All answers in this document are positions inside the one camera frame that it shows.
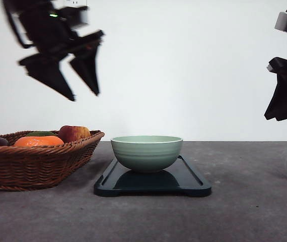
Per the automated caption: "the dark rectangular tray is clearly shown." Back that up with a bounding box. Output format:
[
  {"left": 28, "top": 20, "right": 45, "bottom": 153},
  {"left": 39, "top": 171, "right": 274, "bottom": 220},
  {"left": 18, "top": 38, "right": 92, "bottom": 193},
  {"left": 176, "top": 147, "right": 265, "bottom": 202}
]
[{"left": 94, "top": 155, "right": 211, "bottom": 197}]

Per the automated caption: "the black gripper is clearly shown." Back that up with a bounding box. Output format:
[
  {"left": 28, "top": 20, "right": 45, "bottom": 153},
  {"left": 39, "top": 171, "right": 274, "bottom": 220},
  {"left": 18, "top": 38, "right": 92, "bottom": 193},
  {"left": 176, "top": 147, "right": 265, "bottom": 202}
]
[
  {"left": 19, "top": 4, "right": 104, "bottom": 101},
  {"left": 264, "top": 57, "right": 287, "bottom": 121}
]

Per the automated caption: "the white wall socket left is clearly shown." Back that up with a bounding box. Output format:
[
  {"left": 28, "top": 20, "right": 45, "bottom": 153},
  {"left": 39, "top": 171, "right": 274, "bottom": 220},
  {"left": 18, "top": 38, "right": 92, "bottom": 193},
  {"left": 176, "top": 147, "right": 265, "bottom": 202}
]
[{"left": 66, "top": 0, "right": 88, "bottom": 6}]

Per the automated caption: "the brown wicker basket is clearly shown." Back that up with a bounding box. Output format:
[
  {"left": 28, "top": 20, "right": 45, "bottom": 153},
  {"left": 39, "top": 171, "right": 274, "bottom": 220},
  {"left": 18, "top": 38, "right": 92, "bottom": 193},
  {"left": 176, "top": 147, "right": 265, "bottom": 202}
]
[{"left": 0, "top": 130, "right": 105, "bottom": 191}]

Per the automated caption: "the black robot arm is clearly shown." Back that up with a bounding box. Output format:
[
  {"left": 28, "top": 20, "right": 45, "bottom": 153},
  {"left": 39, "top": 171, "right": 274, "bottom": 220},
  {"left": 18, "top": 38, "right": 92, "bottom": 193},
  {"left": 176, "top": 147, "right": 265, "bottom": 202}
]
[{"left": 3, "top": 0, "right": 104, "bottom": 101}]

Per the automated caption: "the orange tangerine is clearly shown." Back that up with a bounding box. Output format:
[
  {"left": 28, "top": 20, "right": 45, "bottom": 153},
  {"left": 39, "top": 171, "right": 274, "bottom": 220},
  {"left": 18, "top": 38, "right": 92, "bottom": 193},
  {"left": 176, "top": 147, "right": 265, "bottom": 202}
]
[{"left": 14, "top": 136, "right": 64, "bottom": 147}]

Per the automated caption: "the red yellow apple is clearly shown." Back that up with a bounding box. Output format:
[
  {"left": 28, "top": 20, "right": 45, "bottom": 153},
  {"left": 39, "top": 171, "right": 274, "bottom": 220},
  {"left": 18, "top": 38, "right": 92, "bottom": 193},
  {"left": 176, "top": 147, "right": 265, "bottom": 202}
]
[{"left": 58, "top": 126, "right": 91, "bottom": 143}]

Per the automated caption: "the green ceramic bowl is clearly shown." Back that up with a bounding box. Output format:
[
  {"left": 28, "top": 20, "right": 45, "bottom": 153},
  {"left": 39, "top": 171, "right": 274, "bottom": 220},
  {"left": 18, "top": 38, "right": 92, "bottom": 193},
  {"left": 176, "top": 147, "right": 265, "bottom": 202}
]
[{"left": 111, "top": 135, "right": 183, "bottom": 171}]

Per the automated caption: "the dark green fruit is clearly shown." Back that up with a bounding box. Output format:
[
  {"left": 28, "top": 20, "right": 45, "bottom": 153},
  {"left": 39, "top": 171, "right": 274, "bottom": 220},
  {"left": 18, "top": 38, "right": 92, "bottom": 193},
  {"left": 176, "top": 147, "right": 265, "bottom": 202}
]
[{"left": 26, "top": 131, "right": 56, "bottom": 136}]

